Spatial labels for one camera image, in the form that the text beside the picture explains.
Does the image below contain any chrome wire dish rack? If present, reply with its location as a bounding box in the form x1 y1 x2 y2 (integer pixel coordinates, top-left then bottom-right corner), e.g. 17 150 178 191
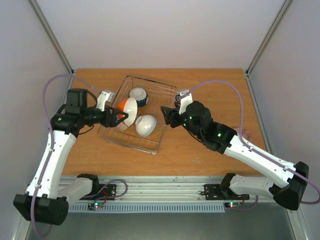
98 75 177 155

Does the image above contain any teal and white bowl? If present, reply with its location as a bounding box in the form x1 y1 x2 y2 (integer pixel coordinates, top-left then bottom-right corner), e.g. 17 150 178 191
129 87 149 108

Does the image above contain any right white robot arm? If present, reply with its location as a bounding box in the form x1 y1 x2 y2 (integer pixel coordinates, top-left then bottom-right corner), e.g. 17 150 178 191
160 101 309 211

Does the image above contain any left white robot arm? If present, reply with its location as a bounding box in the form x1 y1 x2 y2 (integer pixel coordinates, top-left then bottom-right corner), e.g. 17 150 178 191
13 88 121 226

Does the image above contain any red patterned small dish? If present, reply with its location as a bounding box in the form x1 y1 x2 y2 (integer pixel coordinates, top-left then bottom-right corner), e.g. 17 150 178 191
234 127 253 143

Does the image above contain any left controller board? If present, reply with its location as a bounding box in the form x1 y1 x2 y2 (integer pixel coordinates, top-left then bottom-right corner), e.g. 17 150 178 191
87 202 104 211

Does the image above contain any controller board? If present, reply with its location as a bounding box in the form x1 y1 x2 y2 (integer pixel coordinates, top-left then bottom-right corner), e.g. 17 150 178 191
224 201 244 209
87 202 104 211

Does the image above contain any right controller board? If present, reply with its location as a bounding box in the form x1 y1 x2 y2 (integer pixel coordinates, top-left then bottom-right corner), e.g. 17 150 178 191
224 201 244 209

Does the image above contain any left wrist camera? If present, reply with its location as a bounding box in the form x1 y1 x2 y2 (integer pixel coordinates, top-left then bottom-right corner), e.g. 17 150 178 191
96 89 116 111

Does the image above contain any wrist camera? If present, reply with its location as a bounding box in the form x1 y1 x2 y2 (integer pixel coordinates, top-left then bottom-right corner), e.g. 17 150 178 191
96 89 116 111
175 89 193 115

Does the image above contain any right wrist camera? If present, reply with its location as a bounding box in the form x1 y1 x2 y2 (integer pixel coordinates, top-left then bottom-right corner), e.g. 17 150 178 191
175 89 193 115

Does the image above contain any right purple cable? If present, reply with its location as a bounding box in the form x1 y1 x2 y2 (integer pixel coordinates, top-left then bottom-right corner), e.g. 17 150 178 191
187 79 320 210

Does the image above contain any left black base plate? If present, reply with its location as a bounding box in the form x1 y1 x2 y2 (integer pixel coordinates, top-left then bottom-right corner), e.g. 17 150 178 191
80 184 117 201

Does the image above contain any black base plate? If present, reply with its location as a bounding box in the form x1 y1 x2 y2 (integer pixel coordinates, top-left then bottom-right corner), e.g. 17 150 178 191
80 184 117 201
200 184 250 201

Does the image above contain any aluminium mounting rail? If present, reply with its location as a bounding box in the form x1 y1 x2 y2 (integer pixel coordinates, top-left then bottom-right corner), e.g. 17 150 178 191
23 174 276 204

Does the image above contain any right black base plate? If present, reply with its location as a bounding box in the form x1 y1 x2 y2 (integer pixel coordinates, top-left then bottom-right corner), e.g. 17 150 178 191
200 184 250 201

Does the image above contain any grey slotted cable duct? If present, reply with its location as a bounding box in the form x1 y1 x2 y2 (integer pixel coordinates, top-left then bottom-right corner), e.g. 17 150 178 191
68 202 225 214

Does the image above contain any left aluminium frame post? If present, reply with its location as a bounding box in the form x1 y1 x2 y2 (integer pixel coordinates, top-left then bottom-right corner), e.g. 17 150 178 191
28 0 74 74

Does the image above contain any aluminium frame post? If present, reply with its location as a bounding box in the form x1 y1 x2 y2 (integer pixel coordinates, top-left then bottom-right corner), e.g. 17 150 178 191
28 0 74 74
244 0 293 77

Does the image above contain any right aluminium frame post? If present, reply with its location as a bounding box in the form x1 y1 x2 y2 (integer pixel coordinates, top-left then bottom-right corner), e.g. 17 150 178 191
244 0 293 77

